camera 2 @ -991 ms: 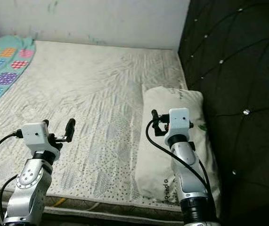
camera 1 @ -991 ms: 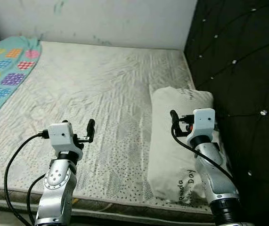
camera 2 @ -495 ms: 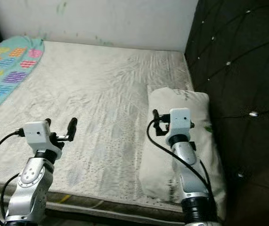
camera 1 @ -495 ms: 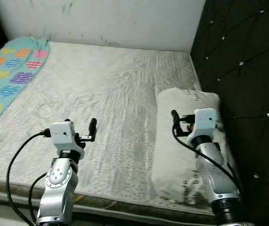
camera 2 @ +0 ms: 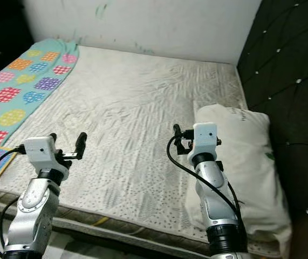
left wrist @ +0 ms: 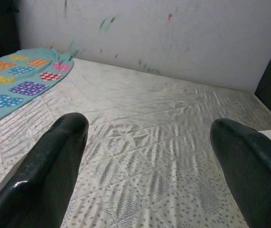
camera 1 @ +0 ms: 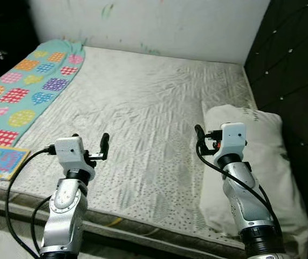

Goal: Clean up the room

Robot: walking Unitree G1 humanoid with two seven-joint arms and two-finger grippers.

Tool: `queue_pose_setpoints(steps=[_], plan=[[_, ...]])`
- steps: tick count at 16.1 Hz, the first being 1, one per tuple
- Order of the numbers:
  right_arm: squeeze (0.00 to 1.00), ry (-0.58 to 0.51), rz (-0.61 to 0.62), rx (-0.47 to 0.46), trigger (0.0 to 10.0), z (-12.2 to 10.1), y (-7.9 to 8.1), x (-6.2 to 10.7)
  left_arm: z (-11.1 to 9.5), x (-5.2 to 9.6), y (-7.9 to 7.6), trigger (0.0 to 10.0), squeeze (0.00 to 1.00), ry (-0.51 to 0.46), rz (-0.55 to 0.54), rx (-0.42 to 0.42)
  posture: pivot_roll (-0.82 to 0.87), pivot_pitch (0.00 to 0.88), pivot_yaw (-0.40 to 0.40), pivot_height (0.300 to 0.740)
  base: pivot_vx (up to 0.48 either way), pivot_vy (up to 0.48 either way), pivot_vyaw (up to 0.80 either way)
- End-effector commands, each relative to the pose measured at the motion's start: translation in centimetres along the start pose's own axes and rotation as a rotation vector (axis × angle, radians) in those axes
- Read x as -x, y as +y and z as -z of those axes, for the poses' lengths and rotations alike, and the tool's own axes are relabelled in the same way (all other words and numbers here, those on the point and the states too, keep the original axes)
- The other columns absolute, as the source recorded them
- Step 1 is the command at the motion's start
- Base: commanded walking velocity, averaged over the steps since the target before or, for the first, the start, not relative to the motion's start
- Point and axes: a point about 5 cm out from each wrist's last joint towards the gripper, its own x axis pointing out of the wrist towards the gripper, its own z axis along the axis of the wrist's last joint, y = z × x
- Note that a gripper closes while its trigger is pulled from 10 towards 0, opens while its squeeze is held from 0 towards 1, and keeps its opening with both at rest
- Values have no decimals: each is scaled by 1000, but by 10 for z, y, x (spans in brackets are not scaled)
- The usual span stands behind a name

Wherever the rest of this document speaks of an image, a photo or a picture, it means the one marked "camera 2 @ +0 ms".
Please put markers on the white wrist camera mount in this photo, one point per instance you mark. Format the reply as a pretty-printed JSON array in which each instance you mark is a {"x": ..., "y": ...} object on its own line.
[
  {"x": 206, "y": 137},
  {"x": 39, "y": 151}
]

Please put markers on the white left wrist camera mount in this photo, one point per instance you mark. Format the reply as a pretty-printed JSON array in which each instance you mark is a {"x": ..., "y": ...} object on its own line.
[{"x": 39, "y": 151}]

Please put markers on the black tufted headboard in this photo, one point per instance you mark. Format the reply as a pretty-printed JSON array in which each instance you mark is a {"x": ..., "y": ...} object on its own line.
[{"x": 288, "y": 65}]

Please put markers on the teal blanket with hearts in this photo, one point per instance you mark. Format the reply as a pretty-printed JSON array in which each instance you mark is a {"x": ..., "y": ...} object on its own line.
[{"x": 24, "y": 86}]

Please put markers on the white printed pillow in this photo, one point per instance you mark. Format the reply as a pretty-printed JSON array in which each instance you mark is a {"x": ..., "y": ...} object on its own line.
[{"x": 256, "y": 162}]

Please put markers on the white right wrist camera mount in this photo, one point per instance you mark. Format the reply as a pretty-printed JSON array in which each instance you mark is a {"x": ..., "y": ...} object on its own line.
[{"x": 206, "y": 137}]

